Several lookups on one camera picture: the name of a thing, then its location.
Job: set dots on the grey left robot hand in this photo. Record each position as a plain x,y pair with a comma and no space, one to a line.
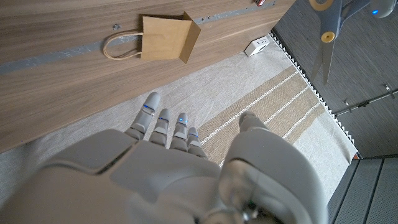
382,7

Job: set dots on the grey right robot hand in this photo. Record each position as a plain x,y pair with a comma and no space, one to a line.
155,186

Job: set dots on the brown paper bag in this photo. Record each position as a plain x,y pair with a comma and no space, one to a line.
164,39

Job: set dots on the black triangle-edged trim strip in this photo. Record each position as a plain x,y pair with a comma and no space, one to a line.
311,84

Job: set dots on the small red pocket tool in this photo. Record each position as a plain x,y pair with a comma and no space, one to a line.
259,2

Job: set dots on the white power strip box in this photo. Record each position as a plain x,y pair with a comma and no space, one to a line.
256,46

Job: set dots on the beige striped curtain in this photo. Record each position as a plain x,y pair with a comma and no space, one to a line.
248,93

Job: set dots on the grey metal wall rail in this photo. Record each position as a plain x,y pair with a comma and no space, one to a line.
363,104

